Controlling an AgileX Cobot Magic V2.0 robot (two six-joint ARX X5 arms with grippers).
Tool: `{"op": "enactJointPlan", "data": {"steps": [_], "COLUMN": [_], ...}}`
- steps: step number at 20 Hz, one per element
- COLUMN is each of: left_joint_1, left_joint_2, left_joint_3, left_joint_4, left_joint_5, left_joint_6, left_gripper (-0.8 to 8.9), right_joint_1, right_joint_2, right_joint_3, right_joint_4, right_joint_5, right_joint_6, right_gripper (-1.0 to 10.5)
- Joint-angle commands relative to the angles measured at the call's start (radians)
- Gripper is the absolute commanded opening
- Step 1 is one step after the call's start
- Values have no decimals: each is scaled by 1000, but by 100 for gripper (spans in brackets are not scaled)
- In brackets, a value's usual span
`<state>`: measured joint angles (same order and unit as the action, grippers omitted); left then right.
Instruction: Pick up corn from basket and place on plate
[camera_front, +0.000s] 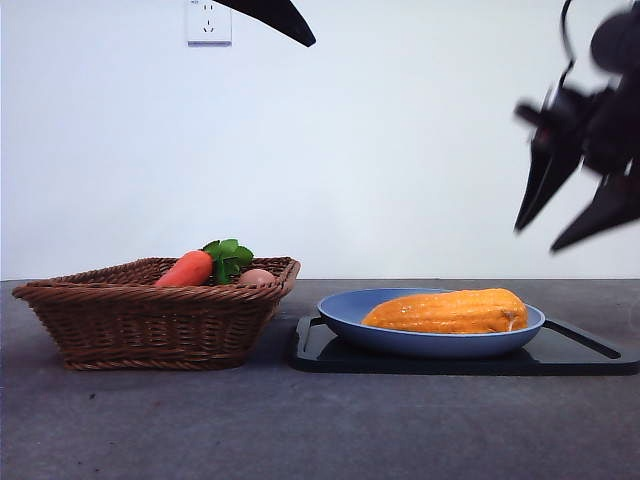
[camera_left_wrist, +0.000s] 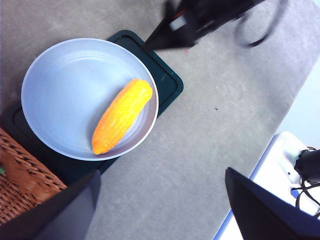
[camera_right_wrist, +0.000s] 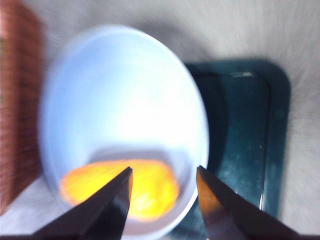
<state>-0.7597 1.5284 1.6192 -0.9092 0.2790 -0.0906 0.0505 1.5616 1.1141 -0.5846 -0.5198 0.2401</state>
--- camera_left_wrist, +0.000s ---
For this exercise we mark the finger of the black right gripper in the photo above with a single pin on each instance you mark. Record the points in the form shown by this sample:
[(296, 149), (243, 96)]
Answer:
[(170, 40)]

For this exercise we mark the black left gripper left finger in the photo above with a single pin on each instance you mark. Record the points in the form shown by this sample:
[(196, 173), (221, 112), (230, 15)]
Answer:
[(50, 220)]

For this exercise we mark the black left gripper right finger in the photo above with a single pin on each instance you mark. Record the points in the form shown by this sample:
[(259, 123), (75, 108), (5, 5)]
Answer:
[(270, 217)]

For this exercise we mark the yellow corn cob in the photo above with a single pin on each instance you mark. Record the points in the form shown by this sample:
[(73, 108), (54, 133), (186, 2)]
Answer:
[(122, 117)]

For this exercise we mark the blue round plate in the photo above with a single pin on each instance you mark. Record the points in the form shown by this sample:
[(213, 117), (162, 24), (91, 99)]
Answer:
[(70, 95)]

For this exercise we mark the brown wicker basket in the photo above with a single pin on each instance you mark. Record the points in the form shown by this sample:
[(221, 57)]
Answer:
[(22, 182)]

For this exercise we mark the dark rectangular tray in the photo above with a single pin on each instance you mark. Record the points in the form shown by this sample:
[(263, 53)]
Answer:
[(167, 75)]

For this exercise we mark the green leafy vegetable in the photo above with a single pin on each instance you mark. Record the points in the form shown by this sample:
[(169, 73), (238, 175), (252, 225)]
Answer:
[(2, 170)]

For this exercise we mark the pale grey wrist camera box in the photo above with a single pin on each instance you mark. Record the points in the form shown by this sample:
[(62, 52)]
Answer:
[(178, 23)]

